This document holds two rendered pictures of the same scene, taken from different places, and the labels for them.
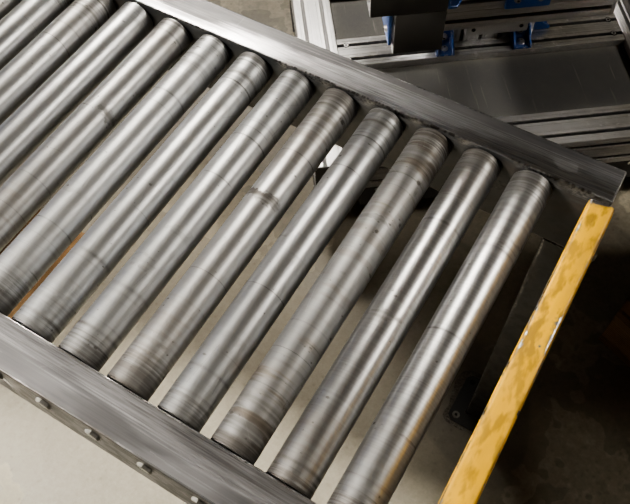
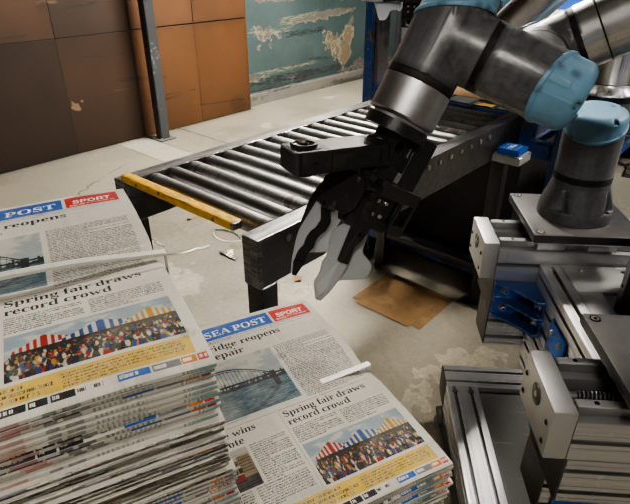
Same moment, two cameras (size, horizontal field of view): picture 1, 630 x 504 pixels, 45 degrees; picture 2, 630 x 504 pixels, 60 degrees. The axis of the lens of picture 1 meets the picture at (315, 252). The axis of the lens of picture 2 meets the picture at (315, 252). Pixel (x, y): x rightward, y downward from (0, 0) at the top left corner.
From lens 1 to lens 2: 155 cm
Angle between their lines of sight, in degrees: 69
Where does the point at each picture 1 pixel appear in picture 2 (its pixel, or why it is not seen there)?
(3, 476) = (299, 295)
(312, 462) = (176, 171)
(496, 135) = (298, 214)
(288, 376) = (210, 170)
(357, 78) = not seen: hidden behind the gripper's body
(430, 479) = not seen: hidden behind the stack
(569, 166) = (269, 228)
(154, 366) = (230, 155)
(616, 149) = not seen: outside the picture
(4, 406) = (332, 295)
